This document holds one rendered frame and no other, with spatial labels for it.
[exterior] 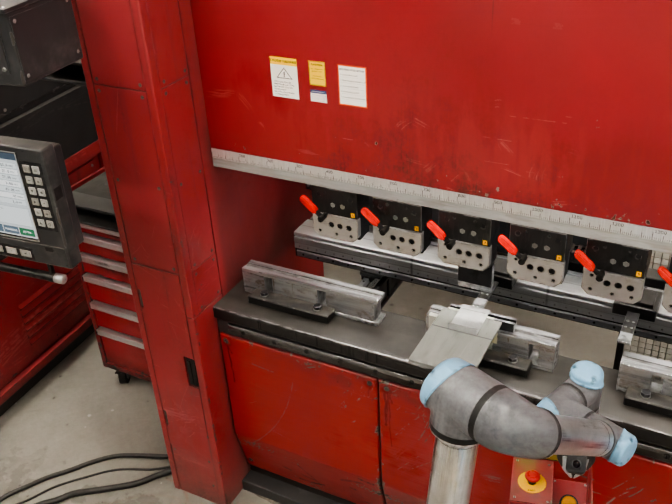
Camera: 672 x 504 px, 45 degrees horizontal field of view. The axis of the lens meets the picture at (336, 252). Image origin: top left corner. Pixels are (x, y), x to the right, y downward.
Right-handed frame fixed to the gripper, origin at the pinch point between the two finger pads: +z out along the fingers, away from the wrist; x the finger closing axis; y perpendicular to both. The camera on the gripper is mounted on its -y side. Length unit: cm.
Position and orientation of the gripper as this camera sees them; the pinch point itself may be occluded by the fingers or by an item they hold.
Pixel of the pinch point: (572, 476)
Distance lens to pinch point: 219.0
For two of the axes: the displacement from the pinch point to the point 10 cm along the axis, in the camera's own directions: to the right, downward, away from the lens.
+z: 0.8, 8.1, 5.9
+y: 2.5, -5.9, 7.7
